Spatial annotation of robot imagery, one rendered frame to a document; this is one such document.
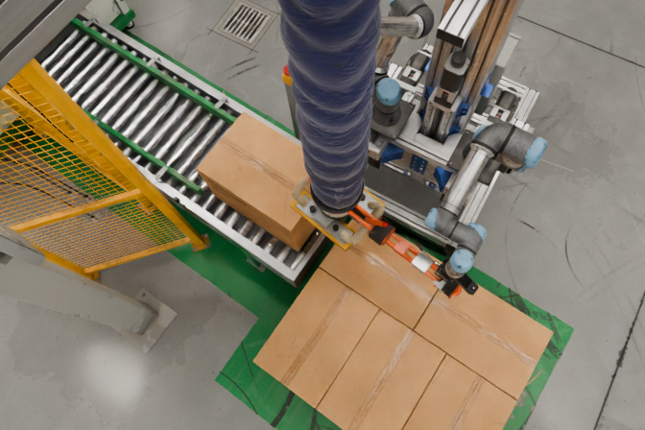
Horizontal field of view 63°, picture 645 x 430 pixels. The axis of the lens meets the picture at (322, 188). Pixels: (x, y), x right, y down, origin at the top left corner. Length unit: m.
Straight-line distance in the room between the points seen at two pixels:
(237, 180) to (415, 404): 1.42
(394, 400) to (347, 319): 0.46
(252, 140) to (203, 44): 1.74
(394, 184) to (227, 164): 1.19
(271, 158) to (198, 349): 1.40
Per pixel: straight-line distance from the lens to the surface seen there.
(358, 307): 2.87
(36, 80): 1.91
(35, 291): 2.46
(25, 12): 0.59
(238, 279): 3.52
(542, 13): 4.61
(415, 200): 3.40
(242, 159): 2.72
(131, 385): 3.63
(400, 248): 2.27
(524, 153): 2.04
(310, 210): 2.41
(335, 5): 1.07
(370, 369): 2.84
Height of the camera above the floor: 3.38
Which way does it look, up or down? 69 degrees down
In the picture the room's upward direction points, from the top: 7 degrees counter-clockwise
